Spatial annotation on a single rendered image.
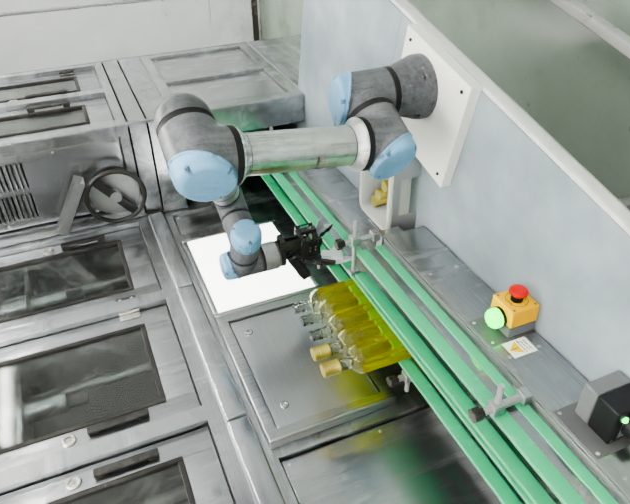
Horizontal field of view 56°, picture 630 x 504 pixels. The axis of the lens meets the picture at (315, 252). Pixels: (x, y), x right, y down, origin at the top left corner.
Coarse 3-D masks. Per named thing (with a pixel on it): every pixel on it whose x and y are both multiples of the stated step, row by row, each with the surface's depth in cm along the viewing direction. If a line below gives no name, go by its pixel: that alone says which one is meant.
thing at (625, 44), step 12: (552, 0) 173; (564, 0) 169; (576, 0) 169; (420, 12) 156; (576, 12) 166; (588, 12) 164; (432, 24) 152; (588, 24) 163; (600, 24) 160; (612, 24) 160; (444, 36) 148; (600, 36) 161; (612, 36) 157; (624, 36) 156; (624, 48) 155
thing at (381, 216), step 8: (360, 176) 171; (368, 176) 171; (360, 184) 172; (368, 184) 173; (376, 184) 174; (392, 184) 155; (360, 192) 174; (368, 192) 174; (392, 192) 157; (360, 200) 175; (368, 200) 176; (368, 208) 174; (376, 208) 174; (384, 208) 173; (368, 216) 173; (376, 216) 170; (384, 216) 170; (376, 224) 169; (384, 224) 167
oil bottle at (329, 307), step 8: (344, 296) 157; (352, 296) 157; (360, 296) 157; (320, 304) 155; (328, 304) 154; (336, 304) 154; (344, 304) 154; (352, 304) 154; (360, 304) 154; (320, 312) 154; (328, 312) 152; (336, 312) 152
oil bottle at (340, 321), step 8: (368, 304) 154; (344, 312) 152; (352, 312) 152; (360, 312) 152; (368, 312) 152; (376, 312) 152; (328, 320) 151; (336, 320) 150; (344, 320) 149; (352, 320) 149; (360, 320) 149; (368, 320) 150; (336, 328) 148; (344, 328) 148; (336, 336) 149
